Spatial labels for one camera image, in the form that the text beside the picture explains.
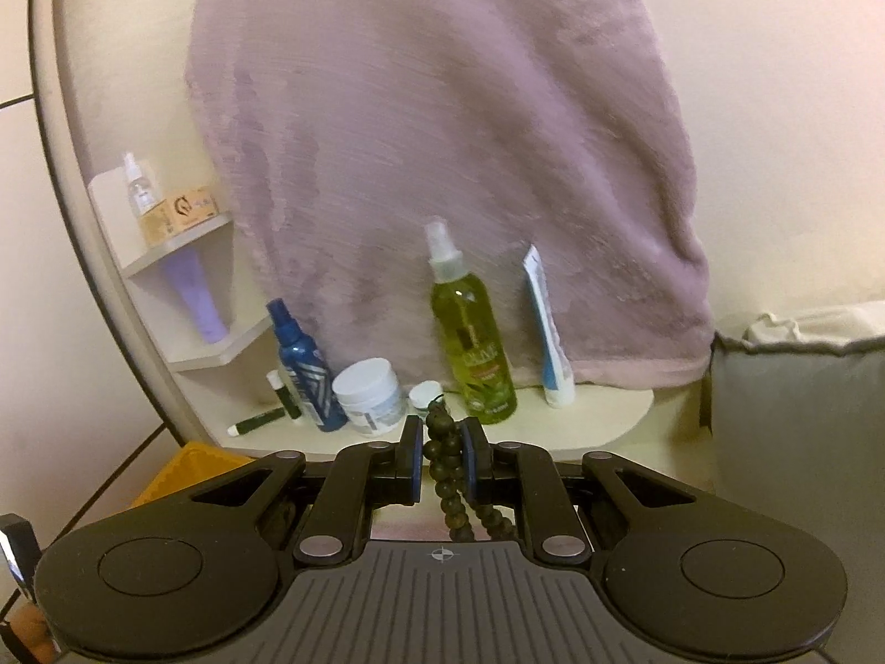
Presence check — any pink fleece blanket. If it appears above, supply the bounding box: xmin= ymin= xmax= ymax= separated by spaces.
xmin=183 ymin=0 xmax=715 ymax=392

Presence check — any purple tube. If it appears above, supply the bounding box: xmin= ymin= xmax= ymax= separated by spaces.
xmin=162 ymin=250 xmax=229 ymax=344

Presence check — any blue spray bottle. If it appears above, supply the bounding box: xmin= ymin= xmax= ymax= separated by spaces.
xmin=266 ymin=299 xmax=350 ymax=434

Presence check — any small green-labelled jar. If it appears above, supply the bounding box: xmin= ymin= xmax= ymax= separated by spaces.
xmin=408 ymin=382 xmax=445 ymax=423

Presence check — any green oil spray bottle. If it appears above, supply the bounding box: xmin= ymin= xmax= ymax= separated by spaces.
xmin=423 ymin=220 xmax=518 ymax=426

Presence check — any yellow plastic basket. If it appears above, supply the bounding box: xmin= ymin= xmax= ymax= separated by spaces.
xmin=130 ymin=441 xmax=258 ymax=511

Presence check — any person's left hand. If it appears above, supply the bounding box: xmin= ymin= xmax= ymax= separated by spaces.
xmin=15 ymin=601 xmax=56 ymax=664

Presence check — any dark green bead necklace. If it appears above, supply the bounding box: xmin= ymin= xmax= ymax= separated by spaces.
xmin=421 ymin=393 xmax=518 ymax=544

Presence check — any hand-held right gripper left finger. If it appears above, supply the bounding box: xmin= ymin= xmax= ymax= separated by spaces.
xmin=190 ymin=415 xmax=425 ymax=566

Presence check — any white cream jar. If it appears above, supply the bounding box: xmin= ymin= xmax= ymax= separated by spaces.
xmin=332 ymin=357 xmax=405 ymax=431

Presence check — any dark green pencil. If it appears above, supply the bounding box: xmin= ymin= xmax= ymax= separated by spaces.
xmin=227 ymin=408 xmax=288 ymax=438

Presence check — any clear spray bottle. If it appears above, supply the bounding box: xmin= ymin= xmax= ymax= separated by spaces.
xmin=122 ymin=152 xmax=163 ymax=217

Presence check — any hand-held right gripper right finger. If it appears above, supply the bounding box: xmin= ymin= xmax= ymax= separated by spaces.
xmin=460 ymin=416 xmax=701 ymax=563

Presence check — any blue and white tube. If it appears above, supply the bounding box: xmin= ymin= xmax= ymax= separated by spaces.
xmin=522 ymin=243 xmax=576 ymax=408

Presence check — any white vanity shelf unit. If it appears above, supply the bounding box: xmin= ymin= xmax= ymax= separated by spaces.
xmin=28 ymin=0 xmax=657 ymax=466

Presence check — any tan cardboard box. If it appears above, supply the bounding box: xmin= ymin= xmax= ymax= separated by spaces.
xmin=138 ymin=186 xmax=222 ymax=248

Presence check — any grey cushion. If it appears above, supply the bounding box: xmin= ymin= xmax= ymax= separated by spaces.
xmin=701 ymin=303 xmax=885 ymax=499

